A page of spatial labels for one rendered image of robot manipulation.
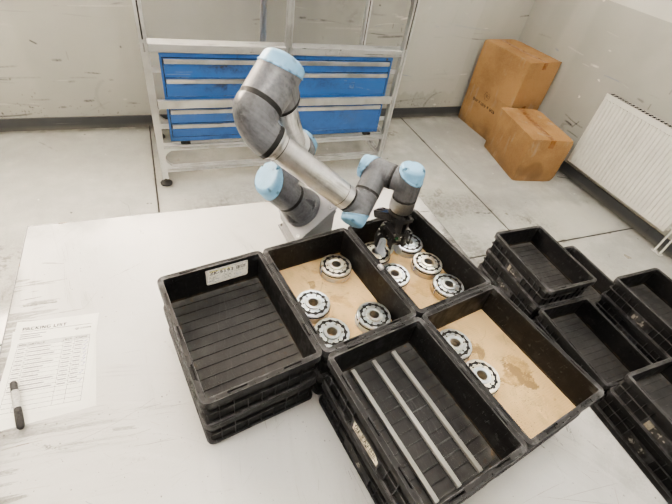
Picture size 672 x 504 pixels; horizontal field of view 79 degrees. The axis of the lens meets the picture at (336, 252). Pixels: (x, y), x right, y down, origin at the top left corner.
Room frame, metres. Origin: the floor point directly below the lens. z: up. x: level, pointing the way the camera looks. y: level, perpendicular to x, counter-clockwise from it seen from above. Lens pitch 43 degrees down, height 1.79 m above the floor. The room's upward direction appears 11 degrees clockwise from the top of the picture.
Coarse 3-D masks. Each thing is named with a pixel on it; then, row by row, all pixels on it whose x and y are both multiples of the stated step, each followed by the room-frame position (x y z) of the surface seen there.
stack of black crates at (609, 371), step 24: (552, 312) 1.33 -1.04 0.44; (576, 312) 1.42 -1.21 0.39; (600, 312) 1.35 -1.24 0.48; (552, 336) 1.20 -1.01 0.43; (576, 336) 1.27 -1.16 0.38; (600, 336) 1.29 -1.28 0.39; (624, 336) 1.23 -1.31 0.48; (576, 360) 1.09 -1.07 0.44; (600, 360) 1.16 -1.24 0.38; (624, 360) 1.17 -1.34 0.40; (648, 360) 1.13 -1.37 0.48; (600, 384) 0.97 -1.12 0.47
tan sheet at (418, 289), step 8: (392, 256) 1.07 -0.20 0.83; (400, 256) 1.08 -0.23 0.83; (400, 264) 1.04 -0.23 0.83; (408, 264) 1.05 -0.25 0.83; (440, 272) 1.04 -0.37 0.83; (416, 280) 0.98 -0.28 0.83; (424, 280) 0.98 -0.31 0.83; (432, 280) 0.99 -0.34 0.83; (408, 288) 0.93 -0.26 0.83; (416, 288) 0.94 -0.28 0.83; (424, 288) 0.95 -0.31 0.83; (416, 296) 0.90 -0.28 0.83; (424, 296) 0.91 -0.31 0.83; (432, 296) 0.92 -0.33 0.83; (416, 304) 0.87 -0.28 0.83; (424, 304) 0.88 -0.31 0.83
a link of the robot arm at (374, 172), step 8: (360, 160) 1.07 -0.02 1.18; (368, 160) 1.07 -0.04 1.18; (376, 160) 1.07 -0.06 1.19; (384, 160) 1.08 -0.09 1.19; (360, 168) 1.06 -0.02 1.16; (368, 168) 1.05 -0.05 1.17; (376, 168) 1.05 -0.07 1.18; (384, 168) 1.05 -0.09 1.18; (392, 168) 1.05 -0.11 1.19; (360, 176) 1.06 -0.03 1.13; (368, 176) 1.03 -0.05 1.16; (376, 176) 1.03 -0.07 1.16; (384, 176) 1.03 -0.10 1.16; (360, 184) 1.01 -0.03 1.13; (368, 184) 1.00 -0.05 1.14; (376, 184) 1.01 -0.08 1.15; (384, 184) 1.03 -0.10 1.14; (376, 192) 1.00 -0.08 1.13
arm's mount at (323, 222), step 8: (320, 200) 1.23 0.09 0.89; (320, 208) 1.20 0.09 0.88; (328, 208) 1.19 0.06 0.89; (336, 208) 1.18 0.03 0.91; (280, 216) 1.26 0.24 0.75; (320, 216) 1.17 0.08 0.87; (328, 216) 1.16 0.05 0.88; (280, 224) 1.26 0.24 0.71; (288, 224) 1.18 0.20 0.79; (312, 224) 1.15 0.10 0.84; (320, 224) 1.15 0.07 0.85; (328, 224) 1.17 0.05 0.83; (288, 232) 1.19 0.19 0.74; (296, 232) 1.14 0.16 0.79; (304, 232) 1.13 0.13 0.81; (312, 232) 1.13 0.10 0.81; (320, 232) 1.16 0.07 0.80; (288, 240) 1.18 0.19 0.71
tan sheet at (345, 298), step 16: (288, 272) 0.90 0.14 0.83; (304, 272) 0.91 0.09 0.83; (352, 272) 0.95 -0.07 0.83; (304, 288) 0.85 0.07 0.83; (320, 288) 0.86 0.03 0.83; (336, 288) 0.87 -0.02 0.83; (352, 288) 0.88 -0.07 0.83; (336, 304) 0.81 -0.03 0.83; (352, 304) 0.82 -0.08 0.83; (352, 320) 0.76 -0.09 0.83; (352, 336) 0.70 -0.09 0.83
